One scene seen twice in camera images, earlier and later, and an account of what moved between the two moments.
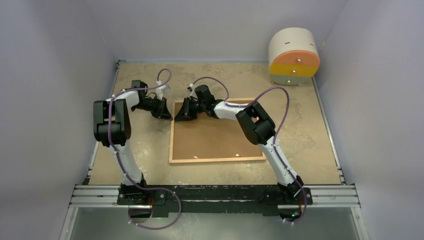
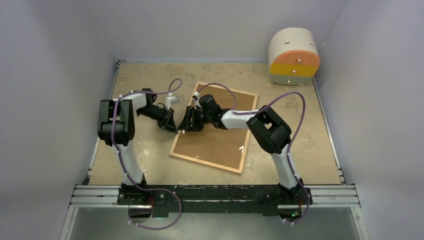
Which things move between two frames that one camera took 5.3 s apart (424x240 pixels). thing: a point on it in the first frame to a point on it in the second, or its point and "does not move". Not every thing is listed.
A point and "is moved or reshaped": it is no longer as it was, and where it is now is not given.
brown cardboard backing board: x=207 y=137 is moved or reshaped
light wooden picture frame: x=207 y=139 to x=248 y=135
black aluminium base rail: x=160 y=200 does not move
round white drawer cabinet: x=294 y=55 does not move
